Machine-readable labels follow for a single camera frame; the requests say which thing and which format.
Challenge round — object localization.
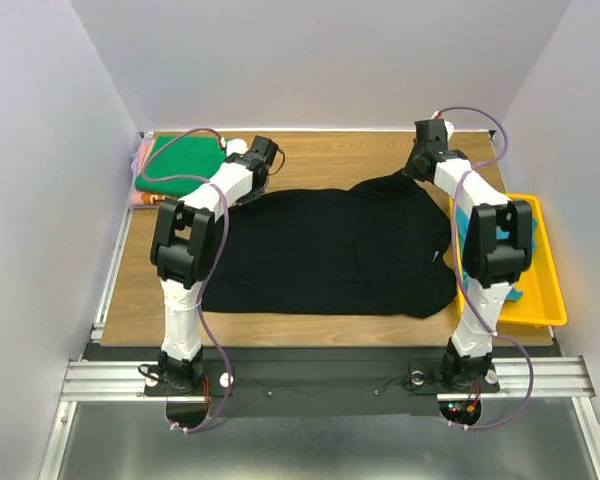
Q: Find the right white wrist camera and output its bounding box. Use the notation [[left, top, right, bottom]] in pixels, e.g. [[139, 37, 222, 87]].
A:
[[430, 111, 455, 141]]

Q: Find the black polo shirt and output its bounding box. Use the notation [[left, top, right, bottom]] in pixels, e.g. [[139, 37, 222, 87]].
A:
[[202, 172, 456, 318]]

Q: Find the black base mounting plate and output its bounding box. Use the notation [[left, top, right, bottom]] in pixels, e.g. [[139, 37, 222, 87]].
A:
[[138, 347, 499, 419]]

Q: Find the crumpled teal t shirt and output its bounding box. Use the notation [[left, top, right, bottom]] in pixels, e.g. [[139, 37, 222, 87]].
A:
[[456, 209, 539, 303]]

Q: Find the yellow plastic tray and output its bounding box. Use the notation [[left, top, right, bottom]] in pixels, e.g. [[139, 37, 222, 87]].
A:
[[442, 192, 568, 329]]

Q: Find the folded lilac t shirt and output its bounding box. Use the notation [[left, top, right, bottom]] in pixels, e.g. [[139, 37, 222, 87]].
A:
[[131, 143, 145, 177]]

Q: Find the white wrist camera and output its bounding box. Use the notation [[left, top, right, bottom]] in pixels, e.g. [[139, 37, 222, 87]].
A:
[[430, 111, 455, 141], [221, 138, 249, 156]]

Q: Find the folded green t shirt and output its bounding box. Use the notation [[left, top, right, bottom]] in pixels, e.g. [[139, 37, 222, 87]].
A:
[[135, 136, 226, 197]]

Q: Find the aluminium extrusion rail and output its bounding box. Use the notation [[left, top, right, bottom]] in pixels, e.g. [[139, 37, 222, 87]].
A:
[[60, 357, 595, 403]]

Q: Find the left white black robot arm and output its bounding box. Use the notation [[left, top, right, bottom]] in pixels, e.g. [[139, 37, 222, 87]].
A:
[[140, 136, 281, 394]]

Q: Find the folded pink t shirt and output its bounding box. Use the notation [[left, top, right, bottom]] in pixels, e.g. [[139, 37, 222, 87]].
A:
[[138, 138, 155, 161]]

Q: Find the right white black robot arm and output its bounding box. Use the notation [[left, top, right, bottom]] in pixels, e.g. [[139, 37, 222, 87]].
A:
[[403, 117, 533, 390]]

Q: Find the folded orange patterned t shirt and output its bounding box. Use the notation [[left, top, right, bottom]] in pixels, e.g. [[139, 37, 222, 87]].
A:
[[129, 190, 166, 208]]

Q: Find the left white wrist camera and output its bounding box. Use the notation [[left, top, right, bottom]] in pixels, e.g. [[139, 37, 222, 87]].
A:
[[221, 138, 249, 156]]

